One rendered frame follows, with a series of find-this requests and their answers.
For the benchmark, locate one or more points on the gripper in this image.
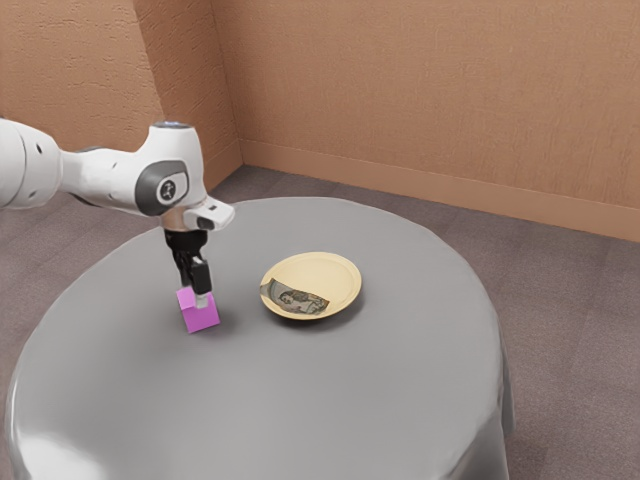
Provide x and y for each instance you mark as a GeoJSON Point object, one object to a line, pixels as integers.
{"type": "Point", "coordinates": [184, 245]}

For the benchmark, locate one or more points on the pink block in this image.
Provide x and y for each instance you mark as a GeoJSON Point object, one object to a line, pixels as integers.
{"type": "Point", "coordinates": [199, 315]}

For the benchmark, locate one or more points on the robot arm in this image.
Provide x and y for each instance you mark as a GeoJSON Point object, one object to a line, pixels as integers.
{"type": "Point", "coordinates": [90, 172]}

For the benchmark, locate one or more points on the cream plate with printed picture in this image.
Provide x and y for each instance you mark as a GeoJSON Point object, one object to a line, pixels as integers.
{"type": "Point", "coordinates": [310, 287]}

